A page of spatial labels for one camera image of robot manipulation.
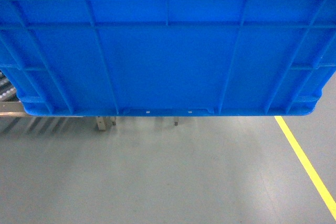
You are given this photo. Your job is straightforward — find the large blue plastic crate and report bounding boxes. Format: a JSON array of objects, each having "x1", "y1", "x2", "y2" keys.
[{"x1": 1, "y1": 0, "x2": 335, "y2": 116}]

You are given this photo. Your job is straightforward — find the steel roller shelf rack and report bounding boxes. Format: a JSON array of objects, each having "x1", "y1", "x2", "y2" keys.
[{"x1": 0, "y1": 71, "x2": 181, "y2": 132}]

